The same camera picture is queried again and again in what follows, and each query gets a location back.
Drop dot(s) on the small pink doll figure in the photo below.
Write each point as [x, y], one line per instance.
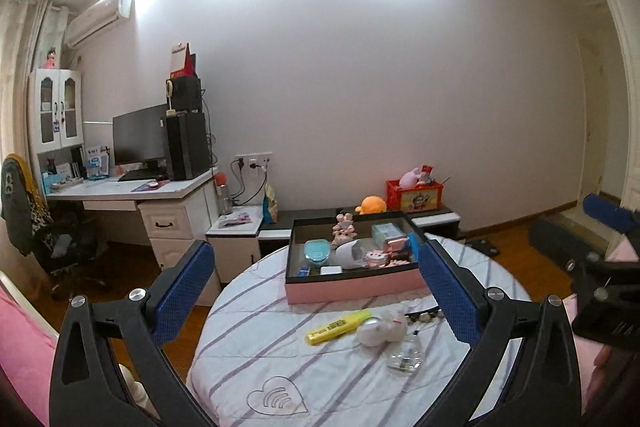
[49, 59]

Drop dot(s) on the beige curtain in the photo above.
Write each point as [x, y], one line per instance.
[20, 82]

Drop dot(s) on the black computer tower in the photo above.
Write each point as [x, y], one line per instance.
[187, 147]

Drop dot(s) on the black low platform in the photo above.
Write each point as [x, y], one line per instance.
[565, 239]

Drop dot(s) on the red cap bottle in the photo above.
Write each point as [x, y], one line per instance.
[223, 194]

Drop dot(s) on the pale pink quilt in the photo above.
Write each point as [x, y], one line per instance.
[592, 382]

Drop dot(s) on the white air conditioner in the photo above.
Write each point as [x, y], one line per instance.
[97, 19]

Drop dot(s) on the white wall outlet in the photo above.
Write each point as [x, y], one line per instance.
[255, 159]

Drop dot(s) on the small white box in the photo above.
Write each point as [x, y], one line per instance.
[331, 271]

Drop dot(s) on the snack bag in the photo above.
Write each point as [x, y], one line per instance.
[270, 204]

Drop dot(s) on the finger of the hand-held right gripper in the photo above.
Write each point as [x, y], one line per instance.
[595, 274]
[607, 212]

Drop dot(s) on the clothes on chair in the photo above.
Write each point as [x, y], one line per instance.
[20, 202]

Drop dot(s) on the pink storage box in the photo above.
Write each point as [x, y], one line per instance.
[350, 288]

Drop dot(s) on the white plush toy silver helmet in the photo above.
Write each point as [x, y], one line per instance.
[377, 332]

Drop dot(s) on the purple mouse pad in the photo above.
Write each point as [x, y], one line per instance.
[152, 186]

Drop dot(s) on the red toy crate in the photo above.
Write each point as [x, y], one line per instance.
[415, 199]

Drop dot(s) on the blue white boxes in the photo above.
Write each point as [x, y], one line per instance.
[97, 164]

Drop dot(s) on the orange duck plush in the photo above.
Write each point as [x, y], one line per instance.
[372, 205]

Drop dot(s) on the black speaker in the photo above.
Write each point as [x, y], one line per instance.
[185, 94]

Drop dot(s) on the pink bed cover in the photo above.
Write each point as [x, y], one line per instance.
[25, 357]

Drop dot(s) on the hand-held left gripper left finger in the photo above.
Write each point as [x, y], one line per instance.
[182, 292]

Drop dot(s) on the white bedpost knob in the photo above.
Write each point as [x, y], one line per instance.
[132, 387]

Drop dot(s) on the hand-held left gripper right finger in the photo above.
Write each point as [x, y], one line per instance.
[447, 292]

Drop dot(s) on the pink pig plush toy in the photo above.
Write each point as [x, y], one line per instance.
[345, 229]

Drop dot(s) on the white glass door cabinet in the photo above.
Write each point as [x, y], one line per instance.
[55, 107]

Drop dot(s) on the black computer monitor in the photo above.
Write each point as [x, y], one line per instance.
[140, 132]

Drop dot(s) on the teal facial brush clear case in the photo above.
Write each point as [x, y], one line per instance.
[316, 252]

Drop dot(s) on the white desk with drawers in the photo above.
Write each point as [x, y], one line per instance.
[170, 227]

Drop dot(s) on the white wardrobe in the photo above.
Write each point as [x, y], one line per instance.
[622, 82]

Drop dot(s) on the rose gold cylinder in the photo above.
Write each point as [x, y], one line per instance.
[395, 244]

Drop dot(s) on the yellow marker box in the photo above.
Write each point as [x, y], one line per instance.
[340, 326]

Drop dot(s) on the white boot-shaped holder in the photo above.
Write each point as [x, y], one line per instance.
[350, 256]

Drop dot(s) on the black bathroom scale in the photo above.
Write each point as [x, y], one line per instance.
[484, 248]

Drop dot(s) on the clear plastic box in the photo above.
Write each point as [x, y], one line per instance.
[385, 231]

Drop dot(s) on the low black white cabinet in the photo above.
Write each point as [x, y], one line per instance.
[240, 239]

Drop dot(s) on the white door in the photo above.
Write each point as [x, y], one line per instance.
[590, 122]

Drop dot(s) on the red desk calendar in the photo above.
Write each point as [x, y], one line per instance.
[181, 59]

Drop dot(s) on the black office chair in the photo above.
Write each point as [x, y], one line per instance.
[75, 242]

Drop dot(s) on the pink packet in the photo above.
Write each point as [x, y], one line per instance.
[235, 219]

